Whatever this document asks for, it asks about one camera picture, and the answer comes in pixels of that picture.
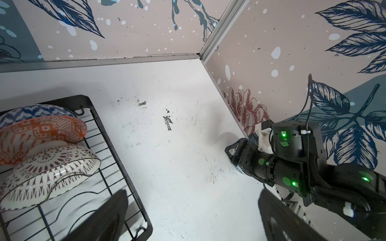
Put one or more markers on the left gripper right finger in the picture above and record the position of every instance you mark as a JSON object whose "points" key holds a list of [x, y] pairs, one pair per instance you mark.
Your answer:
{"points": [[280, 222]]}

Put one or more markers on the white lattice patterned bowl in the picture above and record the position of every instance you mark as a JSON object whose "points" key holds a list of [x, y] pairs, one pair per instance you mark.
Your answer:
{"points": [[50, 170]]}

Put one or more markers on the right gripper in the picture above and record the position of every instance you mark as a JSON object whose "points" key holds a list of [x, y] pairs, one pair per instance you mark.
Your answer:
{"points": [[252, 162]]}

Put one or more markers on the red patterned bowl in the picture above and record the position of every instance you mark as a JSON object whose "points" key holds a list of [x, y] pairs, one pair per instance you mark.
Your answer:
{"points": [[25, 128]]}

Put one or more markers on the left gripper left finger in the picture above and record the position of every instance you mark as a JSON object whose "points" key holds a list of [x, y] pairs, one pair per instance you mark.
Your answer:
{"points": [[106, 223]]}

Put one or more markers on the black wire dish rack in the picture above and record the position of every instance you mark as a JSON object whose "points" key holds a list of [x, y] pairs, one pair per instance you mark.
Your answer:
{"points": [[58, 217]]}

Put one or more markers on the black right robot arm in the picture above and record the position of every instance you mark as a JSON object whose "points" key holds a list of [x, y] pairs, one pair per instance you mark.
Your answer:
{"points": [[326, 158]]}

